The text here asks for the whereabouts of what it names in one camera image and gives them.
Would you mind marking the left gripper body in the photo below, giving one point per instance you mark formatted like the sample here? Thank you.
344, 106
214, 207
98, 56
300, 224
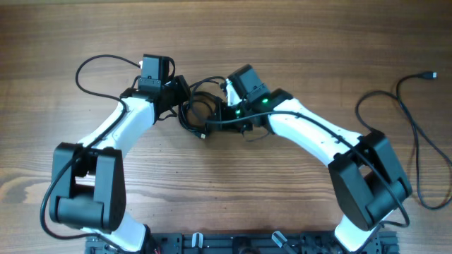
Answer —
176, 91

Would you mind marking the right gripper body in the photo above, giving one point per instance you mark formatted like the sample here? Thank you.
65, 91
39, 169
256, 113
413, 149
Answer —
219, 115

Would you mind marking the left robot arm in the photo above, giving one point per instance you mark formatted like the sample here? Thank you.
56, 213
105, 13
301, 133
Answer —
88, 191

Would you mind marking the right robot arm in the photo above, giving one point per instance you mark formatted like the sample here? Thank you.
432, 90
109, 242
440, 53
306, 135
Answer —
368, 179

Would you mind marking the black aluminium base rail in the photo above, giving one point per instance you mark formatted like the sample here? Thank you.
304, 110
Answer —
305, 242

